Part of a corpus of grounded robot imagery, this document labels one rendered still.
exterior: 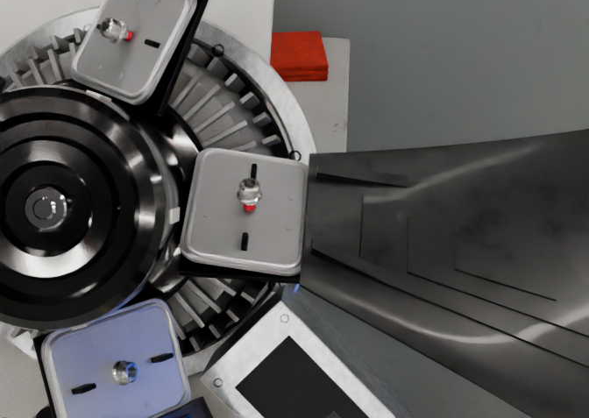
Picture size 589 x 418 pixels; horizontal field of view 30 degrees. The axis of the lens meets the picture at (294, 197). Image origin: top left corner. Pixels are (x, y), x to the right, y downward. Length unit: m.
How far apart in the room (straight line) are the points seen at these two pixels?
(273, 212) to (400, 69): 0.82
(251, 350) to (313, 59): 0.61
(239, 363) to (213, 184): 0.14
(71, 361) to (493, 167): 0.26
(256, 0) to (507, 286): 0.33
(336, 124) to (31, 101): 0.68
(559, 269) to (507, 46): 0.80
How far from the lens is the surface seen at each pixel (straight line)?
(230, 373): 0.69
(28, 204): 0.55
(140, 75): 0.57
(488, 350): 0.56
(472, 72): 1.40
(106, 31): 0.59
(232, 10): 0.82
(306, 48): 1.26
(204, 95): 0.70
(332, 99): 1.22
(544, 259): 0.60
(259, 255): 0.57
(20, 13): 0.84
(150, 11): 0.60
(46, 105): 0.54
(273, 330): 0.69
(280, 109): 0.77
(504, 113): 1.44
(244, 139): 0.70
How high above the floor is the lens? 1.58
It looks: 42 degrees down
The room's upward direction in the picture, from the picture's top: 3 degrees clockwise
